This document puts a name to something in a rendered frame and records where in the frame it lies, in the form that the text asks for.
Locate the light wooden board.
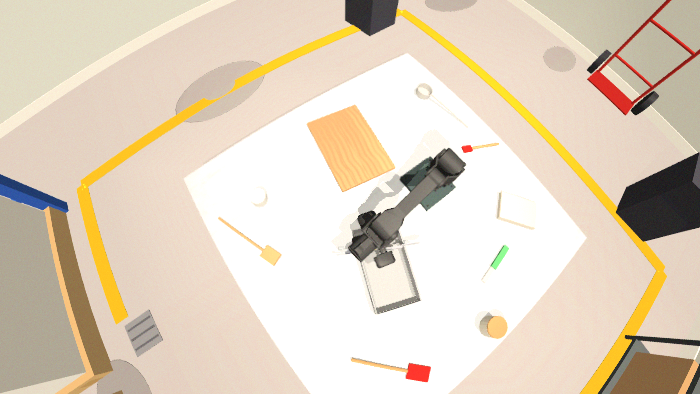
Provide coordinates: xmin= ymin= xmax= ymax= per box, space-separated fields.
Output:
xmin=306 ymin=104 xmax=395 ymax=192

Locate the cream short cylinder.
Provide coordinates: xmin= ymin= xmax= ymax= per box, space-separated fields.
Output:
xmin=249 ymin=188 xmax=268 ymax=207

